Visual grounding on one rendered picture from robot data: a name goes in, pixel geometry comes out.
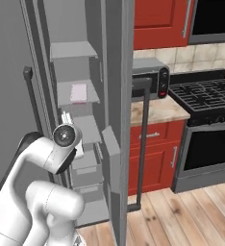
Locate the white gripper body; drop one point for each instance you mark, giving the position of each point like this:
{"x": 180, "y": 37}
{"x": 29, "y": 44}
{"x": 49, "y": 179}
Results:
{"x": 80, "y": 151}

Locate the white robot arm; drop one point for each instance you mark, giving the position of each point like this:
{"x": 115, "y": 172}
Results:
{"x": 31, "y": 166}

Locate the grey freezer shelf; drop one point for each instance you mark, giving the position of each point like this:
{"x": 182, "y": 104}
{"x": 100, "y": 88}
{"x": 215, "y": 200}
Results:
{"x": 87, "y": 128}
{"x": 63, "y": 93}
{"x": 72, "y": 49}

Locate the grey freezer drawer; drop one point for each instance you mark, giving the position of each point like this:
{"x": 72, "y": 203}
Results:
{"x": 88, "y": 174}
{"x": 93, "y": 208}

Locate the grey freezer door bin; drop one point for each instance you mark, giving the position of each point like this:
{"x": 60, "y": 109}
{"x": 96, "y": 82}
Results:
{"x": 111, "y": 160}

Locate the grey freezer door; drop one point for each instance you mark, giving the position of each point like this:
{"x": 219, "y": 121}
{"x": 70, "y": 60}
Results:
{"x": 126, "y": 96}

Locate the red base cupboard door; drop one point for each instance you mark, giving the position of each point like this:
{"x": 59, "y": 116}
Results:
{"x": 159, "y": 169}

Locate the grey fridge door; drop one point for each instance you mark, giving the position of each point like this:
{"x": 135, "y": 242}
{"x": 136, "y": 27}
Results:
{"x": 5, "y": 64}

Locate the pale pink flat packet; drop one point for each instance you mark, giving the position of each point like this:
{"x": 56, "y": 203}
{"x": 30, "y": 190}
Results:
{"x": 78, "y": 93}

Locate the red drawer front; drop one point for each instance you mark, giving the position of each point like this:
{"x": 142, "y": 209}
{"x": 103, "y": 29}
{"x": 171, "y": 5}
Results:
{"x": 169, "y": 131}

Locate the grey and black toaster oven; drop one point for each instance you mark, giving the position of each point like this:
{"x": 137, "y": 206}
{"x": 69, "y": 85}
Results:
{"x": 156, "y": 72}

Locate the grey fridge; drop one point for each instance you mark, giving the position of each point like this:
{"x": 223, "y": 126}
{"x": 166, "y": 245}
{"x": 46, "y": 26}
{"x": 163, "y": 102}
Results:
{"x": 66, "y": 22}

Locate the black and grey range cooker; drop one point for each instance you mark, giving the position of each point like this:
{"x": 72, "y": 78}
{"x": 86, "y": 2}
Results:
{"x": 207, "y": 96}

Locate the grey and black microwave oven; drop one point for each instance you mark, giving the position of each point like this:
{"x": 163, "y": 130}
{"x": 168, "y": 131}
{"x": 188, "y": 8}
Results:
{"x": 213, "y": 16}

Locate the red wall cupboard door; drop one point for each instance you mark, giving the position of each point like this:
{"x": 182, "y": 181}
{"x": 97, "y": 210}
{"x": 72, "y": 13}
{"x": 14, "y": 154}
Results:
{"x": 156, "y": 19}

